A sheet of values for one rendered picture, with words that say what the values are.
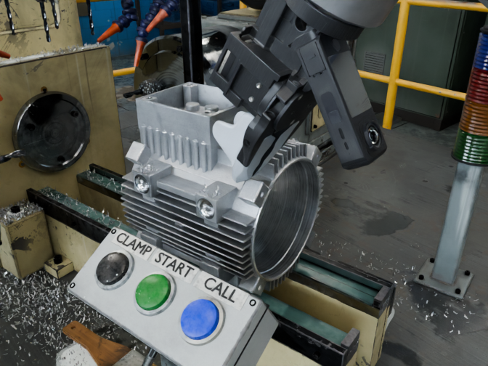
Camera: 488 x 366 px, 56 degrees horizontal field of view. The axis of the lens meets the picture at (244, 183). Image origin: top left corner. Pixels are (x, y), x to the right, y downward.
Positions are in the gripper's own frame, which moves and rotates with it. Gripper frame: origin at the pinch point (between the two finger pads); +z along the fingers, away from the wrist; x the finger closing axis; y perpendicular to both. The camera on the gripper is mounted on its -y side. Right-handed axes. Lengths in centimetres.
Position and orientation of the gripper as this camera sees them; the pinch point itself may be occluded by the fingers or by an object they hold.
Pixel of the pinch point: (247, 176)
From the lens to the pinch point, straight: 49.7
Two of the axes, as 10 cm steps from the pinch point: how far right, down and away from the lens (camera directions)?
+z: -4.0, 6.3, 6.7
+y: -6.9, -6.9, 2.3
